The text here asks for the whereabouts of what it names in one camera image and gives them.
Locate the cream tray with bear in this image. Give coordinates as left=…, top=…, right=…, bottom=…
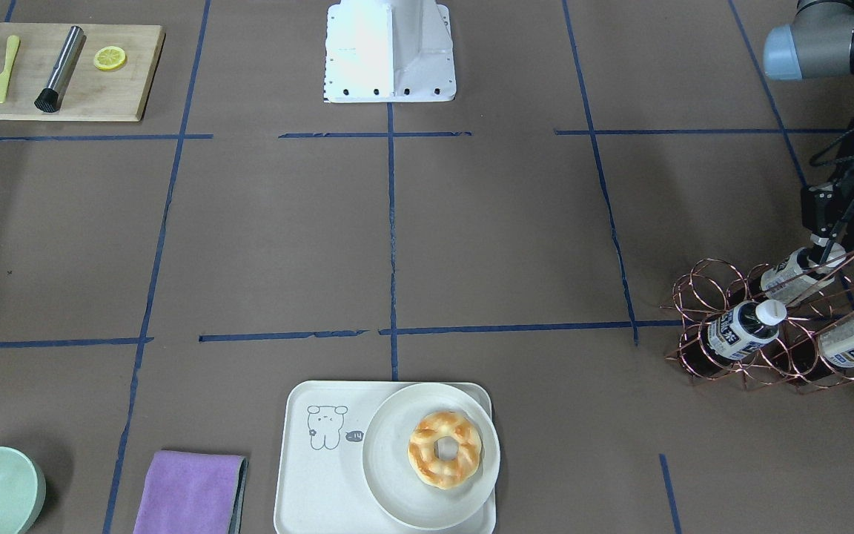
left=274, top=380, right=496, bottom=533

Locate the glazed twisted donut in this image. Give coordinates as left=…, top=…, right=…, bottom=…
left=407, top=410, right=483, bottom=490

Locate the cream round plate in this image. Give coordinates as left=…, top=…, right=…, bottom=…
left=362, top=383, right=501, bottom=531

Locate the purple folded cloth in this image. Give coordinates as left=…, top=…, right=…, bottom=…
left=133, top=449, right=248, bottom=533

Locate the lemon slice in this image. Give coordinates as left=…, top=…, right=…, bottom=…
left=93, top=45, right=128, bottom=72

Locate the wooden cutting board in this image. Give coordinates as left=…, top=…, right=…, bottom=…
left=0, top=22, right=165, bottom=122

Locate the steel muddler black tip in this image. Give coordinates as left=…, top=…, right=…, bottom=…
left=34, top=26, right=86, bottom=113

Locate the yellow plastic knife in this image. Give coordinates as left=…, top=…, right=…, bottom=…
left=0, top=35, right=21, bottom=104

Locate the copper wire bottle rack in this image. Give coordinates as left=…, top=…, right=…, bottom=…
left=667, top=252, right=854, bottom=395

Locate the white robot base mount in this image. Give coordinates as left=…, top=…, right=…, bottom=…
left=323, top=1, right=457, bottom=104

